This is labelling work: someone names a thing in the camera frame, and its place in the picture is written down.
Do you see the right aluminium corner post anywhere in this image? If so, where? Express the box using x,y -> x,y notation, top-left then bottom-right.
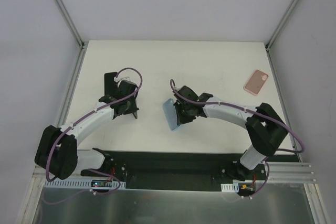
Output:
265,0 -> 301,52

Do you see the aluminium front frame rail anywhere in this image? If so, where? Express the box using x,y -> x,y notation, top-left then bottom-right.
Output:
33,157 -> 318,183

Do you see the light blue phone case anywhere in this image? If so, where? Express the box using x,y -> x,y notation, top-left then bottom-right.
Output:
163,99 -> 179,131

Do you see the right white cable duct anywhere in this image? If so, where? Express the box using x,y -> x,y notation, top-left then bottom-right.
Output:
220,183 -> 239,193

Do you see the left aluminium corner post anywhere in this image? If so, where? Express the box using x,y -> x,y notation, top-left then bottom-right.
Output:
54,0 -> 85,49

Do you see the black screen smartphone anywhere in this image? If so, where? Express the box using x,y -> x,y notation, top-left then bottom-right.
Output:
118,77 -> 131,82
104,72 -> 118,96

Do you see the aluminium corner post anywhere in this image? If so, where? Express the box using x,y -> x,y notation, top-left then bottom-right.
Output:
54,0 -> 85,49
265,0 -> 301,52

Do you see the pink phone case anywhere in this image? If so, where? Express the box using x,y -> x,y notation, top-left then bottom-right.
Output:
243,70 -> 269,96

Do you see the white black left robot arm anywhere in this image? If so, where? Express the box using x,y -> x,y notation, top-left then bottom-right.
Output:
35,79 -> 140,182

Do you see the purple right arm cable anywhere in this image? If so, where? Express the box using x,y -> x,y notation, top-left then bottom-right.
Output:
169,78 -> 307,204

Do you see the left white cable duct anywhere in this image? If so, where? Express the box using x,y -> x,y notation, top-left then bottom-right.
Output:
44,179 -> 126,190

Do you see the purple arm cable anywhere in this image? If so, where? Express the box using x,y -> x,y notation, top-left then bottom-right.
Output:
169,78 -> 307,204
41,67 -> 144,205

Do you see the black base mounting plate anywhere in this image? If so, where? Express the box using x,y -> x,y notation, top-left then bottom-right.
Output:
80,147 -> 301,190

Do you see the white cable duct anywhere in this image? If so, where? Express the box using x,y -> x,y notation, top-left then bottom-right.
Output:
220,183 -> 239,193
44,179 -> 126,190

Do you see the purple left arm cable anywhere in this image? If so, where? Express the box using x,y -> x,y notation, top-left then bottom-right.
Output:
41,67 -> 144,205

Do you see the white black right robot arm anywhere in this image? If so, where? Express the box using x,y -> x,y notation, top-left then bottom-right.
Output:
173,86 -> 288,181

